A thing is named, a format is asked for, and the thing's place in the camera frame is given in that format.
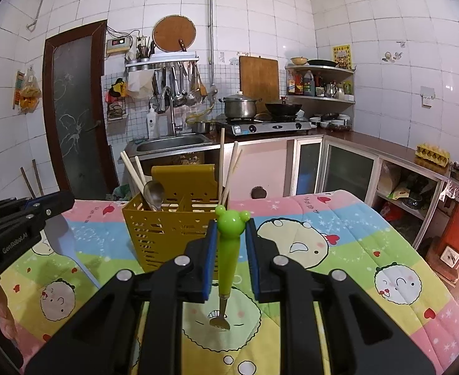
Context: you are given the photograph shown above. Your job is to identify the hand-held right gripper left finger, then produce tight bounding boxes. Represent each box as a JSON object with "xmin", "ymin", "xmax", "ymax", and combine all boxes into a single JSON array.
[{"xmin": 24, "ymin": 220, "xmax": 219, "ymax": 375}]

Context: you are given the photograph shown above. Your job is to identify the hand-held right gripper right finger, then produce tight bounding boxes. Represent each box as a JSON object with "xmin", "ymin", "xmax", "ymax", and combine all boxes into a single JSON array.
[{"xmin": 245, "ymin": 221, "xmax": 436, "ymax": 375}]

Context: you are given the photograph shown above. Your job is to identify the green frog handle fork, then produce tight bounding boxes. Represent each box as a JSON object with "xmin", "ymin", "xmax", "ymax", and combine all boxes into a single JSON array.
[{"xmin": 209, "ymin": 205, "xmax": 252, "ymax": 331}]

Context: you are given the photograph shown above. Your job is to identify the light blue plastic spoon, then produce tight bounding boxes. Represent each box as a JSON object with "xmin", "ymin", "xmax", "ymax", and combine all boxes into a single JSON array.
[{"xmin": 44, "ymin": 212, "xmax": 102, "ymax": 289}]

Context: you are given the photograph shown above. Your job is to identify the yellow plastic utensil holder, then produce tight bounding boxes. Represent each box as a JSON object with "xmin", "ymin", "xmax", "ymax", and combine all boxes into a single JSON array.
[{"xmin": 122, "ymin": 164, "xmax": 230, "ymax": 274}]

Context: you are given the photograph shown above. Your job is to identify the wooden chopstick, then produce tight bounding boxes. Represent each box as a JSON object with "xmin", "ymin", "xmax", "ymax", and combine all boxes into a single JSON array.
[
  {"xmin": 219, "ymin": 127, "xmax": 225, "ymax": 204},
  {"xmin": 120, "ymin": 151, "xmax": 148, "ymax": 212},
  {"xmin": 225, "ymin": 147, "xmax": 243, "ymax": 202},
  {"xmin": 134, "ymin": 156, "xmax": 149, "ymax": 186},
  {"xmin": 220, "ymin": 141, "xmax": 239, "ymax": 204}
]

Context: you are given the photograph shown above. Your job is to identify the wooden sticks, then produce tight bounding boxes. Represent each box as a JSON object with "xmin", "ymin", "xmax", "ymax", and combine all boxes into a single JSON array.
[{"xmin": 20, "ymin": 159, "xmax": 45, "ymax": 200}]

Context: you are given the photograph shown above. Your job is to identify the cartoon printed blanket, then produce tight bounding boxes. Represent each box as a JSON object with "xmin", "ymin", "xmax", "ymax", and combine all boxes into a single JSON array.
[{"xmin": 0, "ymin": 189, "xmax": 459, "ymax": 375}]

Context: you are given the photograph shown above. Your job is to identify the hanging plastic bag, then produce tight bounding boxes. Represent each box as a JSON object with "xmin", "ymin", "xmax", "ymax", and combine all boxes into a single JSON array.
[{"xmin": 17, "ymin": 68, "xmax": 43, "ymax": 115}]

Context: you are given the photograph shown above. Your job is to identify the stainless steel sink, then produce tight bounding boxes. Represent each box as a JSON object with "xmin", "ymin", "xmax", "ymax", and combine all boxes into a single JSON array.
[{"xmin": 123, "ymin": 133, "xmax": 221, "ymax": 165}]

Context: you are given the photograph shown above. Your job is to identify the brown frosted glass door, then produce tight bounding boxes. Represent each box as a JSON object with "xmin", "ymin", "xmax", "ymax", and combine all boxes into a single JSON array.
[{"xmin": 43, "ymin": 19, "xmax": 119, "ymax": 201}]

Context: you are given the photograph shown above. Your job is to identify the kitchen counter cabinet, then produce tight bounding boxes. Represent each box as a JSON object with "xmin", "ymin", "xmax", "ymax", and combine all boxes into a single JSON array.
[{"xmin": 214, "ymin": 130, "xmax": 451, "ymax": 248}]

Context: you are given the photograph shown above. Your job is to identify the steel gas stove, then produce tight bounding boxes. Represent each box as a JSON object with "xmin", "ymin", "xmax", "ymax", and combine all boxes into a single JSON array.
[{"xmin": 215, "ymin": 118, "xmax": 312, "ymax": 137}]

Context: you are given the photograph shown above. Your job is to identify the white soap bottle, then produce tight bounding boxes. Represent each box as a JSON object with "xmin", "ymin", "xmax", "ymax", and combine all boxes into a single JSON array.
[{"xmin": 146, "ymin": 103, "xmax": 158, "ymax": 140}]

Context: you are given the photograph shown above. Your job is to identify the steel cooking pot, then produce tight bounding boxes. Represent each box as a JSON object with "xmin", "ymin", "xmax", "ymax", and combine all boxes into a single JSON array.
[{"xmin": 219, "ymin": 91, "xmax": 262, "ymax": 120}]

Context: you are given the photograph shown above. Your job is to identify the black wok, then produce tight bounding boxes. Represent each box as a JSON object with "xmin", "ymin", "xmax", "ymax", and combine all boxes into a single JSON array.
[{"xmin": 264, "ymin": 102, "xmax": 304, "ymax": 118}]

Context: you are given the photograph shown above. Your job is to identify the chrome faucet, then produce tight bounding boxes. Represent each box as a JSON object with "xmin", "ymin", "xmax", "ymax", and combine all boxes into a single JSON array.
[{"xmin": 158, "ymin": 86, "xmax": 184, "ymax": 137}]

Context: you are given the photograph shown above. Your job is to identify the hanging kitchen ladles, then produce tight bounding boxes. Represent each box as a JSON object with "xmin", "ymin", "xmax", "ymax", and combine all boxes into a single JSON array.
[{"xmin": 160, "ymin": 62, "xmax": 209, "ymax": 107}]

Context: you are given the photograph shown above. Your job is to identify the rectangular wooden cutting board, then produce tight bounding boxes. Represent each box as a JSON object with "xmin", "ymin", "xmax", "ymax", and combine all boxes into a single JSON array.
[{"xmin": 239, "ymin": 55, "xmax": 280, "ymax": 104}]

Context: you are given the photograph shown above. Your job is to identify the white plastic bag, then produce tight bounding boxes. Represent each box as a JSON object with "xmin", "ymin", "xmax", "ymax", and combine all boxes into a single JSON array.
[{"xmin": 126, "ymin": 70, "xmax": 154, "ymax": 101}]

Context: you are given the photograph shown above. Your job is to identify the cooking oil bottle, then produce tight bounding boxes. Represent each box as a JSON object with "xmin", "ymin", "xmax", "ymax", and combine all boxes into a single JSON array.
[{"xmin": 303, "ymin": 70, "xmax": 316, "ymax": 97}]

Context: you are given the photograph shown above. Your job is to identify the yellow egg carton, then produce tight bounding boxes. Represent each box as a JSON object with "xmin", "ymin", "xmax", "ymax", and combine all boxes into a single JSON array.
[{"xmin": 416, "ymin": 143, "xmax": 451, "ymax": 167}]

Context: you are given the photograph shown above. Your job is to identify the round wooden cutting board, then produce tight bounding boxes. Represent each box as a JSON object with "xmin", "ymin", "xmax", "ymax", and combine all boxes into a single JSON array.
[{"xmin": 152, "ymin": 15, "xmax": 197, "ymax": 53}]

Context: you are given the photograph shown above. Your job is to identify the wire wall basket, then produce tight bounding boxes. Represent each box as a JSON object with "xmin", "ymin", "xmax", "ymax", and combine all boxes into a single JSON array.
[{"xmin": 105, "ymin": 78, "xmax": 130, "ymax": 123}]

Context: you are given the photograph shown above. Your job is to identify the corner wall shelf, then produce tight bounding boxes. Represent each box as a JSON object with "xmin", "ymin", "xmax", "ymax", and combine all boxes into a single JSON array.
[{"xmin": 285, "ymin": 64, "xmax": 356, "ymax": 105}]

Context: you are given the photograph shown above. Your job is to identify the wall timer box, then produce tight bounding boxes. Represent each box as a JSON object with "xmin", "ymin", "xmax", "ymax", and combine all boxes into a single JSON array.
[{"xmin": 105, "ymin": 37, "xmax": 133, "ymax": 55}]

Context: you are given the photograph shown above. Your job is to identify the metal utensil wall rack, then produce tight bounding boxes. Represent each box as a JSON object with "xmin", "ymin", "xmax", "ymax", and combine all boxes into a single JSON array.
[{"xmin": 125, "ymin": 52, "xmax": 200, "ymax": 73}]

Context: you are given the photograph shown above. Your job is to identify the yellow wall poster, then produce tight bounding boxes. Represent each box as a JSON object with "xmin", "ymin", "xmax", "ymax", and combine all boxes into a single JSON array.
[{"xmin": 333, "ymin": 44, "xmax": 352, "ymax": 69}]

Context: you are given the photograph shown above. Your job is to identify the white wall pipe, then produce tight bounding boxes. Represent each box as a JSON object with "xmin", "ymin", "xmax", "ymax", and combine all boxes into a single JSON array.
[{"xmin": 208, "ymin": 0, "xmax": 217, "ymax": 91}]

